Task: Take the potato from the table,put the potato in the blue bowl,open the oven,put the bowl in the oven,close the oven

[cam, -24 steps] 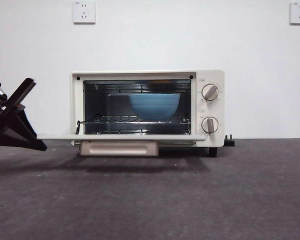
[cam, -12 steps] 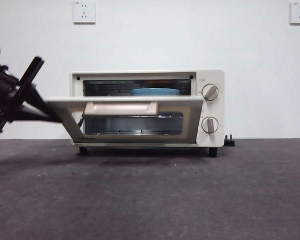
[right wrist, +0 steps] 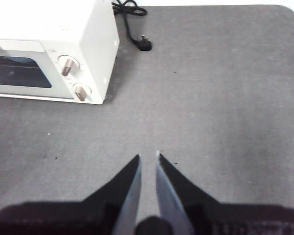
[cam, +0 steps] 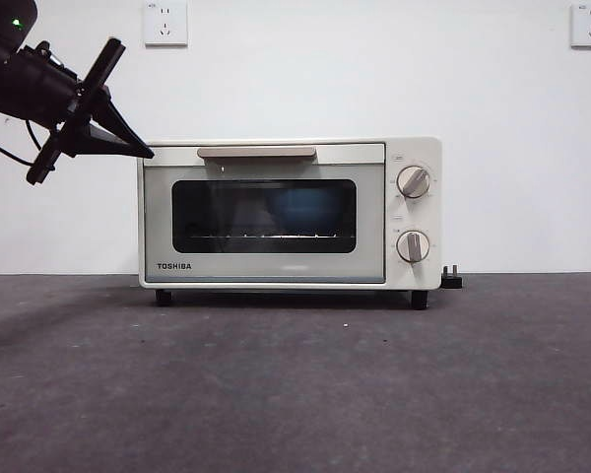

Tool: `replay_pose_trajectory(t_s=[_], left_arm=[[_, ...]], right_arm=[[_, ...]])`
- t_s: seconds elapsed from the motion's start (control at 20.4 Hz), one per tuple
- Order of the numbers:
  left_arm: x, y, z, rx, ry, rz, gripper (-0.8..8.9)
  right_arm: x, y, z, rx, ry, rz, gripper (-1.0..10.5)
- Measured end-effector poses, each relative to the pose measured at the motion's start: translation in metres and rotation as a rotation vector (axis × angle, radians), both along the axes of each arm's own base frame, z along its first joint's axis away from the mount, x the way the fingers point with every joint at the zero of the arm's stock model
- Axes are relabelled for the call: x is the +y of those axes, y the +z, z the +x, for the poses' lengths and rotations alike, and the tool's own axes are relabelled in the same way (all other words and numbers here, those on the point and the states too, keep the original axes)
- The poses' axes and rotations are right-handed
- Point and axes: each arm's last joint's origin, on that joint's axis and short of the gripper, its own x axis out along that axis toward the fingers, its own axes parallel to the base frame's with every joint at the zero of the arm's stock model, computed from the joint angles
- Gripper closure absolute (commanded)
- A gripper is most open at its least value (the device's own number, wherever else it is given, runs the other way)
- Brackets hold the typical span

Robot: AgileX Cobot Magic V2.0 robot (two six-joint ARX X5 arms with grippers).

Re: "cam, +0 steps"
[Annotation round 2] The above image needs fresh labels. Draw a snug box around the blue bowl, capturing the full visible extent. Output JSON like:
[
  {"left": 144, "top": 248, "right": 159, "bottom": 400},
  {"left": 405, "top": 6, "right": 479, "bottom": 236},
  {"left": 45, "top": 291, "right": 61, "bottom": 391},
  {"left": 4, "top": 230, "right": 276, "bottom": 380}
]
[{"left": 268, "top": 189, "right": 339, "bottom": 237}]

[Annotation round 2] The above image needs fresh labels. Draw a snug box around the glass oven door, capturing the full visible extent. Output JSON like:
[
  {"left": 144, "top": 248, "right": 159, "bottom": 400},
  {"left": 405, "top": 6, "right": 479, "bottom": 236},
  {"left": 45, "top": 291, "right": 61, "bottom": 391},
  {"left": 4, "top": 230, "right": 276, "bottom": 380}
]
[{"left": 142, "top": 142, "right": 387, "bottom": 286}]

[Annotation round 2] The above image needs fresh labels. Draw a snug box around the metal oven rack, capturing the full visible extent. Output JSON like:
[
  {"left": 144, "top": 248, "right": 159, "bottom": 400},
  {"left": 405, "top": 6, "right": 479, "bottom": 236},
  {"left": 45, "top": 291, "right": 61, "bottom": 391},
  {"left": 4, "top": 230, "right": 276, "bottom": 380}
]
[{"left": 189, "top": 231, "right": 341, "bottom": 241}]

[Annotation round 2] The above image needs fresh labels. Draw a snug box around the beige round oven knob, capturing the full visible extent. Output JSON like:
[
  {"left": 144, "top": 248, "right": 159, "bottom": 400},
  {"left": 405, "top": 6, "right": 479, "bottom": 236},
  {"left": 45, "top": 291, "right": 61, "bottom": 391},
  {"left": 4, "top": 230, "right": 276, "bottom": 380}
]
[
  {"left": 396, "top": 230, "right": 431, "bottom": 264},
  {"left": 396, "top": 166, "right": 432, "bottom": 200}
]

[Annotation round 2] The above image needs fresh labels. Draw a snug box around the white toaster oven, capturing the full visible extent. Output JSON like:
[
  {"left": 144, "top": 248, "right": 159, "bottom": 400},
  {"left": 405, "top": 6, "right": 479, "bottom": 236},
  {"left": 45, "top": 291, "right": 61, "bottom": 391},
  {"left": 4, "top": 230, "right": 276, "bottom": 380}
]
[{"left": 137, "top": 136, "right": 443, "bottom": 311}]

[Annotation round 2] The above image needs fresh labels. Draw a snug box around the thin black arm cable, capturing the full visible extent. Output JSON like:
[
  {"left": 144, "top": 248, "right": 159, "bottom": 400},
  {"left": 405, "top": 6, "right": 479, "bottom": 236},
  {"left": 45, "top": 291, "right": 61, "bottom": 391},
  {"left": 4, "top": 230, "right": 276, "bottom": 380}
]
[{"left": 0, "top": 117, "right": 48, "bottom": 167}]

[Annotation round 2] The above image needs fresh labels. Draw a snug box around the black power cable with plug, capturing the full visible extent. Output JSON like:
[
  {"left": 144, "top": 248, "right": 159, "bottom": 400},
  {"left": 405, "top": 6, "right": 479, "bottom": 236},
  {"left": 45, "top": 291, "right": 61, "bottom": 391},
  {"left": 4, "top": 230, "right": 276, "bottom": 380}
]
[{"left": 441, "top": 264, "right": 464, "bottom": 291}]

